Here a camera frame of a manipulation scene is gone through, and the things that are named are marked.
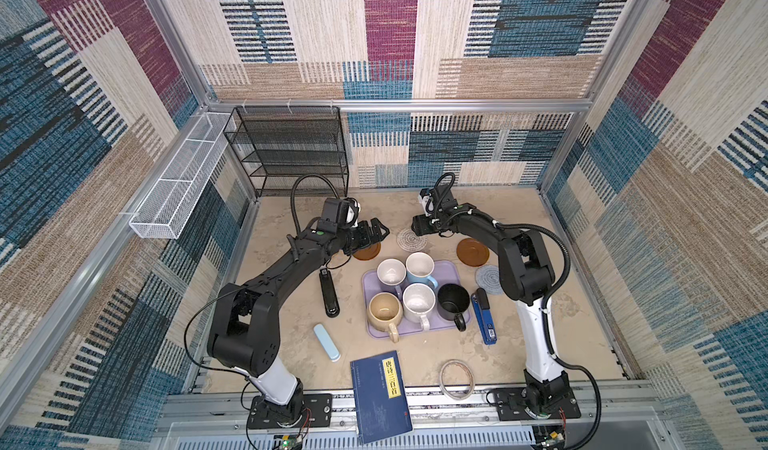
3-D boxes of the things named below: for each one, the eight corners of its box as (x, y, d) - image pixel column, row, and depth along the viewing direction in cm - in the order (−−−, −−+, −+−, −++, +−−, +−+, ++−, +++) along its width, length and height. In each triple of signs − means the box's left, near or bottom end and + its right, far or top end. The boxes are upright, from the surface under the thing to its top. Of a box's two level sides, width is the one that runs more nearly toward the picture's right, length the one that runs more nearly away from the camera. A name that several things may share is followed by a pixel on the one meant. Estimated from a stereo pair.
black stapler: (328, 319, 90) (325, 313, 87) (320, 276, 99) (317, 270, 96) (341, 315, 91) (339, 309, 88) (332, 273, 100) (330, 266, 97)
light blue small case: (333, 366, 82) (330, 361, 78) (313, 333, 87) (310, 328, 84) (342, 359, 83) (340, 354, 80) (322, 327, 88) (319, 321, 85)
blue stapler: (484, 345, 85) (488, 339, 81) (470, 296, 95) (474, 288, 91) (495, 344, 85) (500, 338, 81) (480, 295, 95) (484, 287, 91)
